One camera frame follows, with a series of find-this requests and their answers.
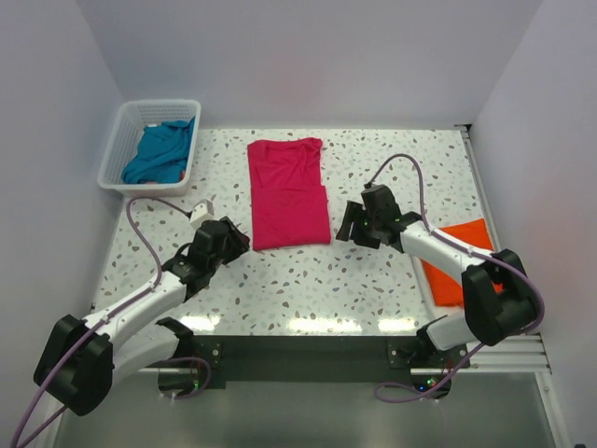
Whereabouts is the magenta t shirt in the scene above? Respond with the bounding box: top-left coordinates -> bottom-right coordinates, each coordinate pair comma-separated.
247,137 -> 331,251

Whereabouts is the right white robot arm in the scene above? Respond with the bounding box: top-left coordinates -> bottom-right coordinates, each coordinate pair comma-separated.
336,185 -> 545,367

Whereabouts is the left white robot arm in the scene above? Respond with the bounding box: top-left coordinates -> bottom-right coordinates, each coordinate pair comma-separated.
34,217 -> 250,416

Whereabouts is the white cloth under stack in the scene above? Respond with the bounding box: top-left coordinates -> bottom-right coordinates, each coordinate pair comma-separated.
411,257 -> 463,320

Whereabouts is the pink garment in basket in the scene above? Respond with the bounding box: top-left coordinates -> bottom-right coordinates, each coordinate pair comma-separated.
143,170 -> 186,186

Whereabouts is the folded orange t shirt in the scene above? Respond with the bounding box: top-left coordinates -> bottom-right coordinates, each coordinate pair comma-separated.
421,218 -> 494,310

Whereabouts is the blue t shirt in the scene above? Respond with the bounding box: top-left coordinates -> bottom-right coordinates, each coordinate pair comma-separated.
121,118 -> 195,185

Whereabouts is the white plastic basket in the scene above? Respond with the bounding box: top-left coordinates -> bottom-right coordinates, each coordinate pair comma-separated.
97,99 -> 201,197

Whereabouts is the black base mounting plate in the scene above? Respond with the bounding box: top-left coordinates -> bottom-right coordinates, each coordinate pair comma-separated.
169,335 -> 467,389

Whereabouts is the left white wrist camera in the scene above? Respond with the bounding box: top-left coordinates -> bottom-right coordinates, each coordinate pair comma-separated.
189,199 -> 214,230

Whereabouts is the aluminium frame rail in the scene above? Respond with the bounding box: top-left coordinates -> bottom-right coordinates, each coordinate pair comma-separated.
410,331 -> 554,374

